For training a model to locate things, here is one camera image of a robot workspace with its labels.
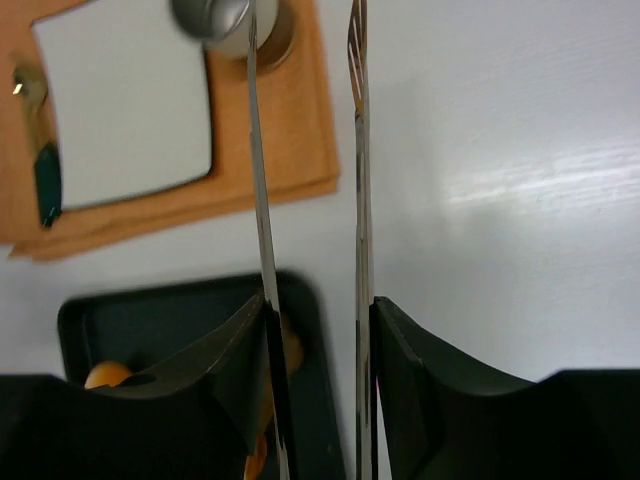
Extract green handled gold knife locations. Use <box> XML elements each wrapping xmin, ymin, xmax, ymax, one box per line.
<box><xmin>12</xmin><ymin>62</ymin><xmax>62</xmax><ymax>229</ymax></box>

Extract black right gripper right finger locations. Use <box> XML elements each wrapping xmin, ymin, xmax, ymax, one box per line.
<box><xmin>373</xmin><ymin>297</ymin><xmax>639</xmax><ymax>479</ymax></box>

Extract white square plate black rim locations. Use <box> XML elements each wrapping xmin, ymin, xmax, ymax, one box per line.
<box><xmin>33</xmin><ymin>0</ymin><xmax>212</xmax><ymax>210</ymax></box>

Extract stainless steel tongs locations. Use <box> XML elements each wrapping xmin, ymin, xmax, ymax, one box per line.
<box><xmin>247</xmin><ymin>1</ymin><xmax>379</xmax><ymax>479</ymax></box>

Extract black baking tray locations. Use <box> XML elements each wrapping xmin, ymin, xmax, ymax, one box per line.
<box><xmin>58</xmin><ymin>271</ymin><xmax>347</xmax><ymax>479</ymax></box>

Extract seeded bread slice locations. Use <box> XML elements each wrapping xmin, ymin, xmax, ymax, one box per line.
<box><xmin>244</xmin><ymin>433</ymin><xmax>268</xmax><ymax>480</ymax></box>

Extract orange woven placemat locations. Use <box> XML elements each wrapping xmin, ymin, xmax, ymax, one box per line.
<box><xmin>1</xmin><ymin>1</ymin><xmax>340</xmax><ymax>261</ymax></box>

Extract brown chocolate croissant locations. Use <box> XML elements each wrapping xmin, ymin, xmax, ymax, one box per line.
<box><xmin>257</xmin><ymin>313</ymin><xmax>304</xmax><ymax>435</ymax></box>

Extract glossy orange bun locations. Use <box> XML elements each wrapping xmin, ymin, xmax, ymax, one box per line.
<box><xmin>84</xmin><ymin>361</ymin><xmax>133</xmax><ymax>389</ymax></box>

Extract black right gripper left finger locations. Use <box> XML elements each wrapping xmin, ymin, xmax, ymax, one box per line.
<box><xmin>1</xmin><ymin>294</ymin><xmax>266</xmax><ymax>479</ymax></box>

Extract silver metal cup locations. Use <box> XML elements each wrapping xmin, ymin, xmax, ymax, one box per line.
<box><xmin>170</xmin><ymin>0</ymin><xmax>291</xmax><ymax>64</ymax></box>

